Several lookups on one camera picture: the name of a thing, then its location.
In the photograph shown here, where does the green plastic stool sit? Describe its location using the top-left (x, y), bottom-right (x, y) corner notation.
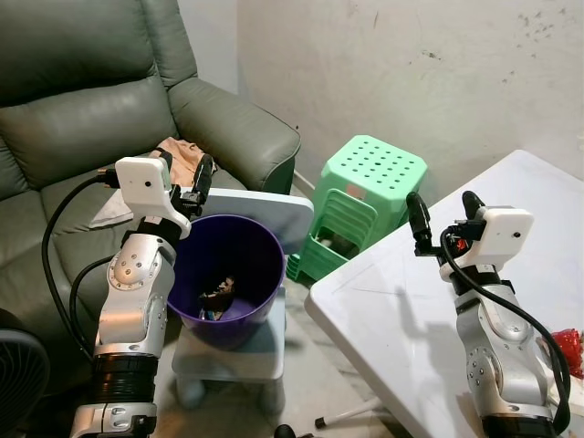
top-left (286, 135), bottom-right (428, 284)

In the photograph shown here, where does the dark trash pile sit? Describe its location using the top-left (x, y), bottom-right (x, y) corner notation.
top-left (196, 276), bottom-right (236, 320)

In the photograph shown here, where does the white-grey cloth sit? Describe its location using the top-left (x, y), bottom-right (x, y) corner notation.
top-left (91, 187), bottom-right (138, 227)

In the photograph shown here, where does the purple plastic rubbish bin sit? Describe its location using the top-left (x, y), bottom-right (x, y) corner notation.
top-left (167, 214), bottom-right (287, 350)

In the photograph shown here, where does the grey-green leather sofa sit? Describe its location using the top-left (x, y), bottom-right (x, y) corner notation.
top-left (0, 0), bottom-right (302, 402)

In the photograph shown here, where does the peach cloth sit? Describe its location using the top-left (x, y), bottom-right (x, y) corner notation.
top-left (151, 137), bottom-right (220, 193)

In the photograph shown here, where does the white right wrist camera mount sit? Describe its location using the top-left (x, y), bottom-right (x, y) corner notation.
top-left (473, 208), bottom-right (535, 267)

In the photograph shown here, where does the white metal table leg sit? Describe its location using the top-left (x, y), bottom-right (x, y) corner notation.
top-left (315, 397), bottom-right (384, 430)

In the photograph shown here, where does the red crumpled wrapper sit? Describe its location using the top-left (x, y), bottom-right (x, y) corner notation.
top-left (547, 328), bottom-right (584, 380)

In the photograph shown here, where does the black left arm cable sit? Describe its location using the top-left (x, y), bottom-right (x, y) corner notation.
top-left (41, 167), bottom-right (120, 361)

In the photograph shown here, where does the black round fan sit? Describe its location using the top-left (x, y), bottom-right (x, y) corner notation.
top-left (0, 308), bottom-right (51, 438)

